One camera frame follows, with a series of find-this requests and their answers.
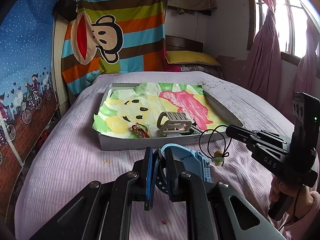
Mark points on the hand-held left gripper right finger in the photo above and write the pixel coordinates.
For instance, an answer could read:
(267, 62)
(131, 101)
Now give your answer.
(172, 172)

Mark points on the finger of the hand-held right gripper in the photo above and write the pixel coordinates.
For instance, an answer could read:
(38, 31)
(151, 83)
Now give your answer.
(267, 157)
(250, 135)

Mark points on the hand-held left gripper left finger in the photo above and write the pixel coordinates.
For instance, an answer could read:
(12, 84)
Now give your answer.
(149, 175)

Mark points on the blue wrist watch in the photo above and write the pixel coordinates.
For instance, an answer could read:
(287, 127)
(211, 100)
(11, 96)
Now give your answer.
(197, 160)

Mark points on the grey cardboard tray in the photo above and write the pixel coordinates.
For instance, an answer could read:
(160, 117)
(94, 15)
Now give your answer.
(125, 142)

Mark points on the beige plastic rack piece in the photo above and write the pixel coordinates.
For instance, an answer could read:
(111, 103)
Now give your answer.
(161, 123)

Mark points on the person's right forearm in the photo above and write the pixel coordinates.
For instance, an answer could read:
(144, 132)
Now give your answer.
(315, 210)

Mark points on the person's right hand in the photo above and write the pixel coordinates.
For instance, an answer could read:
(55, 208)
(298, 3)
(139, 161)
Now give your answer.
(303, 201)

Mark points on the painted paper liner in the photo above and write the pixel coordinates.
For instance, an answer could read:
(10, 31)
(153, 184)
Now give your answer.
(175, 100)

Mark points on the pink curtain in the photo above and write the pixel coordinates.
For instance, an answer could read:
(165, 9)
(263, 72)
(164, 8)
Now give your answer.
(265, 55)

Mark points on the patterned pillow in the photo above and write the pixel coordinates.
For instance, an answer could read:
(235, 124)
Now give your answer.
(195, 68)

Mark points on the yellow pillow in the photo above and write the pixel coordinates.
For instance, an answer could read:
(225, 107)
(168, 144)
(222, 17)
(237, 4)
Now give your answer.
(190, 57)

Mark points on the window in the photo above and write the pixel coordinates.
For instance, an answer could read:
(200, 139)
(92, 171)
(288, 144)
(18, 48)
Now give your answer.
(287, 25)

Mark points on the wooden headboard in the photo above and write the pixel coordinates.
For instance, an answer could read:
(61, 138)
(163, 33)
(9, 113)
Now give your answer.
(185, 43)

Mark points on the beige door panel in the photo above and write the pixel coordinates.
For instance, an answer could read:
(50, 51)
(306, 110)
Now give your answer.
(58, 67)

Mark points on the striped monkey blanket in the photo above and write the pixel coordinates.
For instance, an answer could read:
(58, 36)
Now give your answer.
(140, 17)

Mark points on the blue printed fabric wardrobe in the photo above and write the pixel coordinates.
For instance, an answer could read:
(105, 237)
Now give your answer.
(25, 55)

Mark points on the black hanging bag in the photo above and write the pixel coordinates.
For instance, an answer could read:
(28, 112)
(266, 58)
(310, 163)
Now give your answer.
(66, 7)

